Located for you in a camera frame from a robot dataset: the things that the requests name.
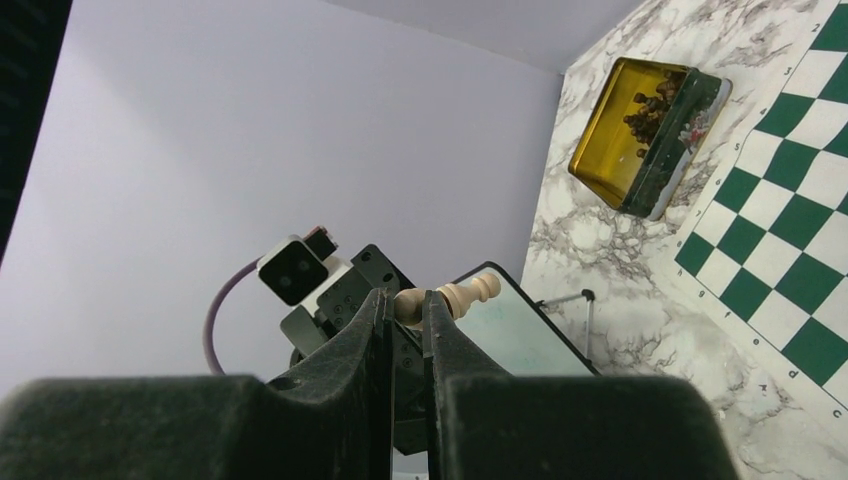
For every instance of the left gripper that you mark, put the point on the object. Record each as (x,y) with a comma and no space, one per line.
(331,308)

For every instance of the light bishop chess piece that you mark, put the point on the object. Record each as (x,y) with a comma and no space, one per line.
(408,303)

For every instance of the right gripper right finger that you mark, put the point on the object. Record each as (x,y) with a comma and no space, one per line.
(484,423)

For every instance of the gold tin with dark pieces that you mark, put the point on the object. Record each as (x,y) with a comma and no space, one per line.
(605,158)

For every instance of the pile of dark chess pieces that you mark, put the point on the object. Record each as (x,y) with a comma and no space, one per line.
(644,124)

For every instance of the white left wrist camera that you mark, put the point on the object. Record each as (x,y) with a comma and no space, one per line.
(300,269)

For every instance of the green white chess board mat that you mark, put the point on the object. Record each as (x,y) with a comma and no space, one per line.
(764,250)

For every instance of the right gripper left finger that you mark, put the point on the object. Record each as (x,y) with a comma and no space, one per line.
(329,417)

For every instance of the small whiteboard with stand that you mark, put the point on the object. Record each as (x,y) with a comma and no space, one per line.
(514,332)

